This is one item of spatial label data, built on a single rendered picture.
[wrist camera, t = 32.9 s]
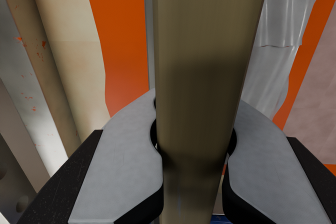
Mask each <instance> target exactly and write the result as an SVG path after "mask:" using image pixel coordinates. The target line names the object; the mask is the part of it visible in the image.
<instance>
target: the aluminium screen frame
mask: <svg viewBox="0 0 336 224"><path fill-rule="evenodd" d="M0 78H1V80H2V82H3V84H4V86H5V88H6V90H7V92H8V94H9V96H10V98H11V100H12V102H13V104H14V106H15V108H16V110H17V112H18V114H19V116H20V118H21V120H22V122H23V124H24V126H25V128H26V130H27V132H28V134H29V136H30V138H31V140H32V142H33V144H34V146H35V148H36V150H37V152H38V154H39V156H40V158H41V160H42V162H43V164H44V166H45V168H46V170H47V172H48V174H49V176H50V177H52V176H53V175H54V174H55V172H56V171H57V170H58V169H59V168H60V167H61V166H62V165H63V164H64V163H65V162H66V161H67V159H68V158H69V157H70V156H71V155H72V154H73V153H74V152H75V151H76V150H77V148H78V147H79V146H80V145H81V144H82V143H81V140H80V137H79V134H78V130H77V127H76V124H75V121H74V118H73V115H72V112H71V109H70V106H69V103H68V100H67V96H66V93H65V90H64V87H63V84H62V81H61V78H60V75H59V72H58V69H57V65H56V62H55V59H54V56H53V53H52V50H51V47H50V44H49V41H48V38H47V35H46V31H45V28H44V25H43V22H42V19H41V16H40V13H39V10H38V7H37V4H36V1H35V0H0ZM212 216H225V214H224V211H223V202H222V193H217V196H216V200H215V204H214V208H213V212H212Z"/></svg>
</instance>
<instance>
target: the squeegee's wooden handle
mask: <svg viewBox="0 0 336 224"><path fill-rule="evenodd" d="M263 4H264V0H152V12H153V43H154V74H155V105H156V136H157V150H158V151H159V153H160V155H161V157H162V169H163V195H164V206H163V210H162V213H161V214H160V215H159V224H210V222H211V218H212V214H213V210H214V206H215V202H216V198H217V193H218V189H219V185H220V181H221V177H222V173H223V169H224V165H225V161H226V156H227V152H228V148H229V144H230V140H231V136H232V132H233V128H234V124H235V119H236V115H237V111H238V107H239V103H240V99H241V95H242V91H243V86H244V82H245V78H246V74H247V70H248V66H249V62H250V58H251V54H252V49H253V45H254V41H255V37H256V33H257V29H258V25H259V21H260V17H261V12H262V8H263Z"/></svg>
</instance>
